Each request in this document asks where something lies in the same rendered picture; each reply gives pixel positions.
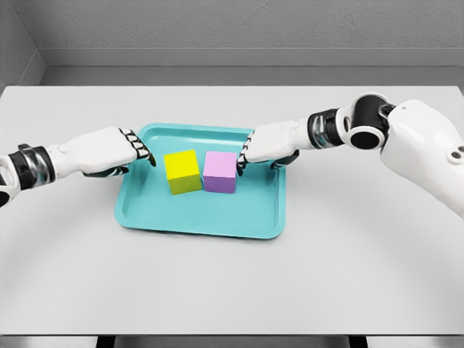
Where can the teal rectangular tray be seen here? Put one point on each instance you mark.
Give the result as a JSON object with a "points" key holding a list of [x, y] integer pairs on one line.
{"points": [[203, 206]]}

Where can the yellow cube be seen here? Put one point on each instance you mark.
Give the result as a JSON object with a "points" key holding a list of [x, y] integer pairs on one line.
{"points": [[182, 170]]}

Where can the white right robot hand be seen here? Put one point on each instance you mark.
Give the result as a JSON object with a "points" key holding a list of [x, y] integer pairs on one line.
{"points": [[264, 145]]}

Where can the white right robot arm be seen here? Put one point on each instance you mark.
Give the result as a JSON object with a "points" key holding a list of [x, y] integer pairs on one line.
{"points": [[384, 137]]}

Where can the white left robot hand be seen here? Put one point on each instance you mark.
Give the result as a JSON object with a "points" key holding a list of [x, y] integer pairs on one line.
{"points": [[108, 148]]}

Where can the pink cube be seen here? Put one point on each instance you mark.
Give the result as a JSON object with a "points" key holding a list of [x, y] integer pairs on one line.
{"points": [[220, 170]]}

